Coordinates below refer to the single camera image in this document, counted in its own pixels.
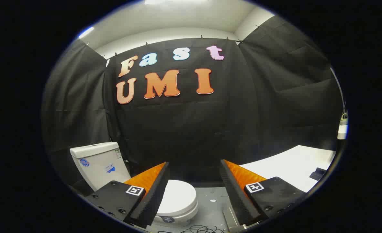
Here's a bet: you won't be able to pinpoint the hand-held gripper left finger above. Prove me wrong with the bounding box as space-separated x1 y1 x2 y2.
84 162 170 229

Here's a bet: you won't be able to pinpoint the metal floor strip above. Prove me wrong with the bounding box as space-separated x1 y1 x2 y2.
223 207 244 232

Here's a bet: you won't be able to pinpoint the thin grey cable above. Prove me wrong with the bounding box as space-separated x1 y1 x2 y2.
330 66 346 112

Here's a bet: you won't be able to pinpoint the white plug adapter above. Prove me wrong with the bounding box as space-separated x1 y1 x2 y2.
337 112 349 140

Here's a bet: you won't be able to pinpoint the black backdrop cloth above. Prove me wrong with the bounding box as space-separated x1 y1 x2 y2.
41 16 344 194

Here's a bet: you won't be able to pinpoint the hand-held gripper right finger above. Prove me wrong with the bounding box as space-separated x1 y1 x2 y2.
219 159 308 226

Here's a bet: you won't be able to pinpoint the small black object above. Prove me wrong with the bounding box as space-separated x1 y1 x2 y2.
309 168 327 181

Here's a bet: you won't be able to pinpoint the tangled black cables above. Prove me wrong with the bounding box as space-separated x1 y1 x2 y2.
159 225 225 233

